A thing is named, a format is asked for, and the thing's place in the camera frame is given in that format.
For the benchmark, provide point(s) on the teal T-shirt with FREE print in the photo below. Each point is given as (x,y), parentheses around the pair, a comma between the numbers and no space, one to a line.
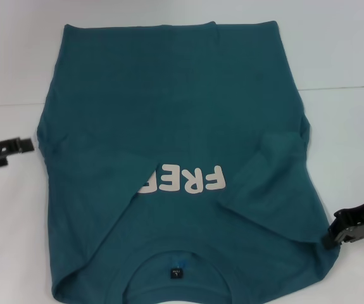
(175,111)

